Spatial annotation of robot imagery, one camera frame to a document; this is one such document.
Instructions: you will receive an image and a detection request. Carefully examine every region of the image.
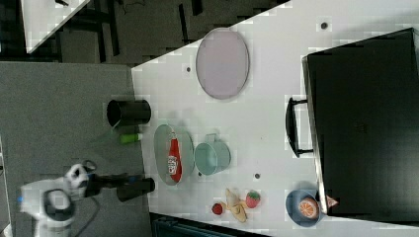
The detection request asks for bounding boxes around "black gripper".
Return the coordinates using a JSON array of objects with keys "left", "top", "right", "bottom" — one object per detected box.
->
[{"left": 84, "top": 173, "right": 141, "bottom": 198}]

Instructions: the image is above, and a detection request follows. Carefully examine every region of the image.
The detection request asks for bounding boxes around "red plush ketchup bottle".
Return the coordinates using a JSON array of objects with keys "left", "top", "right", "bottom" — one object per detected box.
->
[{"left": 168, "top": 132, "right": 183, "bottom": 183}]

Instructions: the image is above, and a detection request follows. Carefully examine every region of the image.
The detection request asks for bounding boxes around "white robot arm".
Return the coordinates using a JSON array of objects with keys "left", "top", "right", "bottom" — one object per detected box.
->
[{"left": 19, "top": 160, "right": 154, "bottom": 237}]

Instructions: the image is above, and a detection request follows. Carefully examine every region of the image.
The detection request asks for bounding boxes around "black cylindrical container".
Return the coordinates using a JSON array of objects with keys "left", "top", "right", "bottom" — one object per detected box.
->
[{"left": 117, "top": 178, "right": 155, "bottom": 202}]

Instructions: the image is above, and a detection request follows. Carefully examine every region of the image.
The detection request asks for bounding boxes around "green slotted spatula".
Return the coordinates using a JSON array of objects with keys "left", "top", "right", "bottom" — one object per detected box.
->
[{"left": 94, "top": 129, "right": 143, "bottom": 144}]

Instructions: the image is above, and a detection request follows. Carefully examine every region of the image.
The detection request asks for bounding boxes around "black round container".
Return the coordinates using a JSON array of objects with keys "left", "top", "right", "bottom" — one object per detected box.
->
[{"left": 106, "top": 100, "right": 151, "bottom": 126}]

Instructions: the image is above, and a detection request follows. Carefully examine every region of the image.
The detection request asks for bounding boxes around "teal metal cup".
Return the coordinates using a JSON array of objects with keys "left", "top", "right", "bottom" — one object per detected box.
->
[{"left": 194, "top": 133, "right": 231, "bottom": 176}]

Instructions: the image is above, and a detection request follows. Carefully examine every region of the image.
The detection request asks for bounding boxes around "small plush strawberry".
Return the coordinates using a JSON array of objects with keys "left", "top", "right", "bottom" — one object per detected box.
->
[{"left": 211, "top": 203, "right": 223, "bottom": 215}]

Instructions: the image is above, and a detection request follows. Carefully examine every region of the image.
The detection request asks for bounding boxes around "plush peeled banana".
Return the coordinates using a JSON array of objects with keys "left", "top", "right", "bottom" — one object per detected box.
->
[{"left": 219, "top": 189, "right": 247, "bottom": 223}]

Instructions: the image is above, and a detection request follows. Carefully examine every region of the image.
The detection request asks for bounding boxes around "large plush strawberry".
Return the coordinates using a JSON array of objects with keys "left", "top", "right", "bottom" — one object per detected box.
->
[{"left": 245, "top": 191, "right": 261, "bottom": 208}]

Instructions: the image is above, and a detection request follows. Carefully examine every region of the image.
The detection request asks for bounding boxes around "grey round plate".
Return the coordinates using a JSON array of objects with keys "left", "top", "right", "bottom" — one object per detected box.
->
[{"left": 195, "top": 28, "right": 250, "bottom": 100}]

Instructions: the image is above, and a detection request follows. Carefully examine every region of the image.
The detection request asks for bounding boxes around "blue bowl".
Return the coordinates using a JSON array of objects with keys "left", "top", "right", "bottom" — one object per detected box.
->
[{"left": 286, "top": 190, "right": 324, "bottom": 228}]

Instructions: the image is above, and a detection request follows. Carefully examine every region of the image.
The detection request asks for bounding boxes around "orange slice toy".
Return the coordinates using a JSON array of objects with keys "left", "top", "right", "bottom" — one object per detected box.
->
[{"left": 298, "top": 197, "right": 319, "bottom": 219}]

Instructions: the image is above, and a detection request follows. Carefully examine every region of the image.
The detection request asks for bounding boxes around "silver toaster oven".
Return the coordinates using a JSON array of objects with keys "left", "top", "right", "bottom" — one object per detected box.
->
[{"left": 301, "top": 28, "right": 419, "bottom": 226}]

